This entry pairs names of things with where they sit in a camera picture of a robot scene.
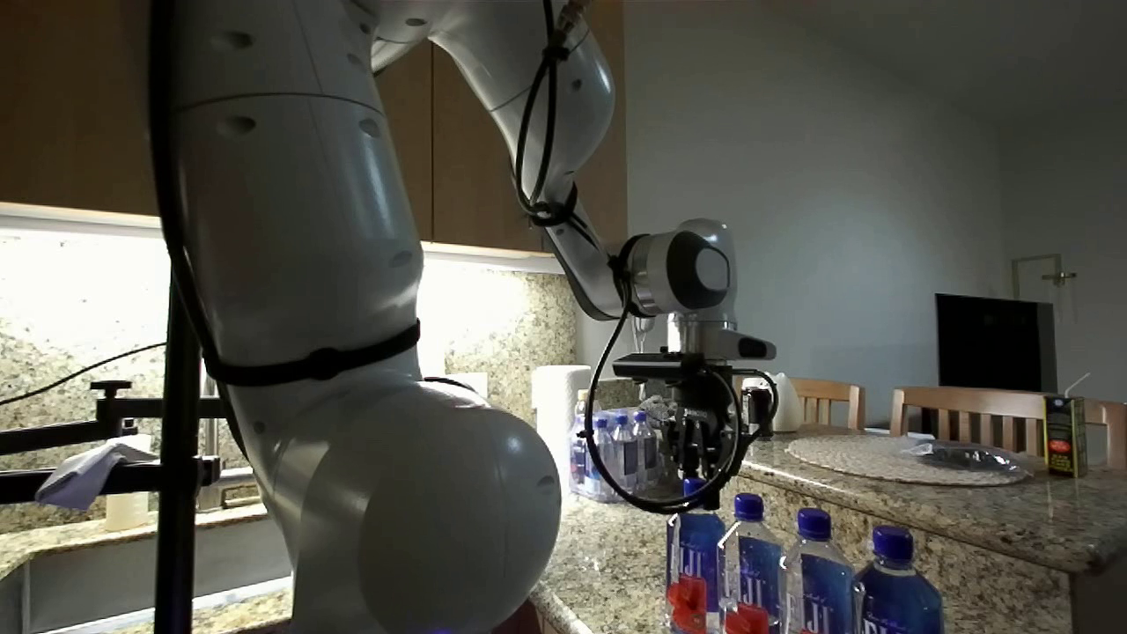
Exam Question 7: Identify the wooden slat chair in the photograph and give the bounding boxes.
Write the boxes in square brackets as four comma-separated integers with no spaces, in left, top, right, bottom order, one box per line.
[1085,398,1127,472]
[784,376,871,438]
[886,384,1051,462]

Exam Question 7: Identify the black base link strap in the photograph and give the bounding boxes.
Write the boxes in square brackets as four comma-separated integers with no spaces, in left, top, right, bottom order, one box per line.
[196,317,423,391]

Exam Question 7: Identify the black stand pole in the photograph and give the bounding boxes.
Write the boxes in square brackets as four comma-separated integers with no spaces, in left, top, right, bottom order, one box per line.
[150,273,204,634]

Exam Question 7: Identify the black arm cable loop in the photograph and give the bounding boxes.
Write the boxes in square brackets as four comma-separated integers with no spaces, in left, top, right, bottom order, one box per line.
[509,0,592,230]

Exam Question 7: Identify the black base cable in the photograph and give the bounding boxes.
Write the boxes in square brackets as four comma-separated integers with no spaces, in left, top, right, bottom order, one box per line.
[143,0,230,370]

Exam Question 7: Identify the black camera cable bundle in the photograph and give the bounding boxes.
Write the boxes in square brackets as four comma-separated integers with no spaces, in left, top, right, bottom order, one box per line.
[582,297,782,521]

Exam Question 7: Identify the flat screen monitor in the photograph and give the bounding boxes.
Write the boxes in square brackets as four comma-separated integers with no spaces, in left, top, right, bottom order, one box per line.
[934,291,1060,398]

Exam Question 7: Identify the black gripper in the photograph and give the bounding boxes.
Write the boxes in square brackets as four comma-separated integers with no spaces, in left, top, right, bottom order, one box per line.
[663,353,754,481]

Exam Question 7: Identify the Fiji water bottle blue cap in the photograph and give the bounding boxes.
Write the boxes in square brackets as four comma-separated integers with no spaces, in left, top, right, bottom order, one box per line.
[782,505,855,634]
[664,472,728,634]
[852,521,947,634]
[717,491,784,634]

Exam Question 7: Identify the wrapped water bottle pack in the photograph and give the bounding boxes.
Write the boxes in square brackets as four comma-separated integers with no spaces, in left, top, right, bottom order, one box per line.
[566,398,681,507]

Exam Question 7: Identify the white crumpled cloth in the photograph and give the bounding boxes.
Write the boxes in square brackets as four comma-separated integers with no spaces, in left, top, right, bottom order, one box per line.
[33,434,160,515]

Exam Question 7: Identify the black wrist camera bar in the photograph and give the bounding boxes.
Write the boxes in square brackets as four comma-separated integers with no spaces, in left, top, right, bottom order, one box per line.
[608,350,714,384]

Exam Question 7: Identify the dark carton with label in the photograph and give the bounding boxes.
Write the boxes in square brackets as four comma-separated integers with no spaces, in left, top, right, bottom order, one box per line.
[1042,391,1087,481]

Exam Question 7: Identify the wooden wall cabinets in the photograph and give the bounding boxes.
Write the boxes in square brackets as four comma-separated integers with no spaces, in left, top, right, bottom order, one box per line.
[0,0,628,257]

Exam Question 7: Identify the white countertop appliance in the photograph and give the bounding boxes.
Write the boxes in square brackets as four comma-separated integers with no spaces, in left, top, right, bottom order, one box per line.
[528,363,601,472]

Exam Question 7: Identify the small dark bowl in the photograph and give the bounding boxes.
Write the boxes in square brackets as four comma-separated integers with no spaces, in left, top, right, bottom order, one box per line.
[914,441,1022,478]

